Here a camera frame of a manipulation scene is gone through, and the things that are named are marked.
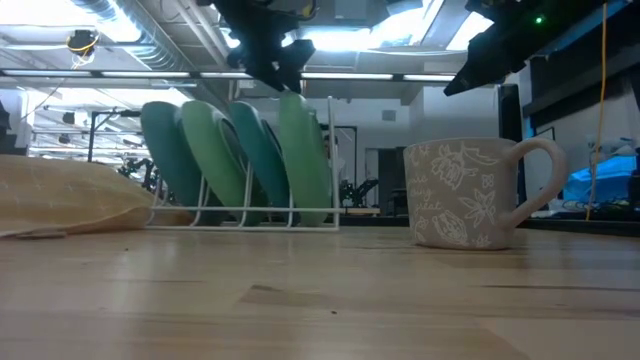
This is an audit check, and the black background stand frame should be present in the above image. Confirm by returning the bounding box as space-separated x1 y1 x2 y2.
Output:
88 110 144 164

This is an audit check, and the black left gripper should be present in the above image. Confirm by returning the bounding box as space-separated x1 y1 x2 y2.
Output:
197 0 320 95

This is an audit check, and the yellow cable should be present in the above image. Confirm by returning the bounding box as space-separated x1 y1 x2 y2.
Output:
585 0 609 222

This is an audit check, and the ceiling device with yellow cable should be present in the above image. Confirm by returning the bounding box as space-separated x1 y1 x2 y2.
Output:
66 28 100 57

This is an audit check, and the yellow checked cloth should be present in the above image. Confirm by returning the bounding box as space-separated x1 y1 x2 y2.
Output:
0 153 194 240

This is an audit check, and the dark green plate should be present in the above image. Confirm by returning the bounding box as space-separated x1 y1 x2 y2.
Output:
228 100 300 226
139 101 211 226

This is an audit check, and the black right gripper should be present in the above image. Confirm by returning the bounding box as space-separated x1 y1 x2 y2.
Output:
442 0 556 97

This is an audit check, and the light green plate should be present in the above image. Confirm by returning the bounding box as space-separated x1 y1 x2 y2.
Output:
277 90 335 228
179 99 261 227

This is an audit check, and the blue plastic cover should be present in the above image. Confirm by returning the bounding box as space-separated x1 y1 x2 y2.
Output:
562 155 640 204

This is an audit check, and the white wire dish rack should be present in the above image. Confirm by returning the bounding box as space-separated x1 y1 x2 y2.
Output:
145 95 342 233

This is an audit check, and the grey mug with floral print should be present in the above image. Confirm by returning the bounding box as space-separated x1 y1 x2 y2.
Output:
402 136 569 251

